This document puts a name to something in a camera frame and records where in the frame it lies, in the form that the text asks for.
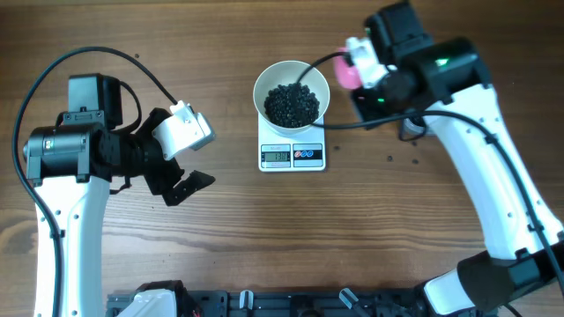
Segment left black camera cable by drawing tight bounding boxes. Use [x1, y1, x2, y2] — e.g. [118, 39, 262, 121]
[11, 46, 179, 317]

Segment right black camera cable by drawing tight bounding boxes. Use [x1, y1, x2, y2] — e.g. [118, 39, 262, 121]
[295, 51, 564, 317]

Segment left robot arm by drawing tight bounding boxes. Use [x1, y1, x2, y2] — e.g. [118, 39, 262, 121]
[24, 74, 215, 316]

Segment black beans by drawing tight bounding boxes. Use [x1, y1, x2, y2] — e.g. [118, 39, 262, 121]
[263, 83, 320, 129]

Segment clear plastic food container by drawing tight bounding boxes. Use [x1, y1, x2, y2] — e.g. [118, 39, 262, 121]
[403, 117, 434, 136]

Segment white digital kitchen scale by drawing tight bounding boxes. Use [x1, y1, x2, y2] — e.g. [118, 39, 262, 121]
[257, 115, 326, 173]

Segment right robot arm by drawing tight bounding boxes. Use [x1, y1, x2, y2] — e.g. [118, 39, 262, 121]
[346, 1, 563, 316]

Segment black camera cable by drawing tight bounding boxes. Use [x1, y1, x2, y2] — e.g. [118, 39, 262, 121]
[11, 46, 179, 317]
[295, 51, 564, 317]

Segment pink plastic measuring scoop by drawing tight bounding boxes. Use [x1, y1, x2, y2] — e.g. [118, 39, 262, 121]
[333, 48, 362, 90]

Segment white bowl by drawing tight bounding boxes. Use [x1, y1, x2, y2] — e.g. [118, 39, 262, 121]
[253, 61, 330, 135]

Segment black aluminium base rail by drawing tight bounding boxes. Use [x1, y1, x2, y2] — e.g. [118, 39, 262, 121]
[106, 288, 435, 317]

